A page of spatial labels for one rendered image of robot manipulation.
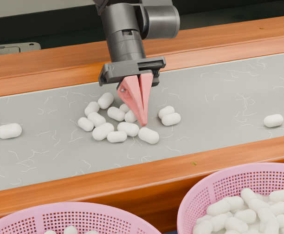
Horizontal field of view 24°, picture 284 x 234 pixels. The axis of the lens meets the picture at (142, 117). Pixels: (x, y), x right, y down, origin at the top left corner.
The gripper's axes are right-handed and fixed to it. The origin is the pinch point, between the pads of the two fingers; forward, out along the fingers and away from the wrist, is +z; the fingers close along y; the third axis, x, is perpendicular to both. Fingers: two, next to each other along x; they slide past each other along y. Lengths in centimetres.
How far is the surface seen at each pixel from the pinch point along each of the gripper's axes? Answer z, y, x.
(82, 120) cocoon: -2.3, -9.0, 2.5
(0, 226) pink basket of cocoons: 14.8, -25.2, -12.8
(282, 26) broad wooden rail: -20.0, 38.3, 15.5
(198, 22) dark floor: -104, 97, 187
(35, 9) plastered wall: -117, 17, 184
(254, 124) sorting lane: 3.9, 17.7, -1.3
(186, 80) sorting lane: -9.4, 12.9, 10.3
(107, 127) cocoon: 0.3, -6.0, -0.2
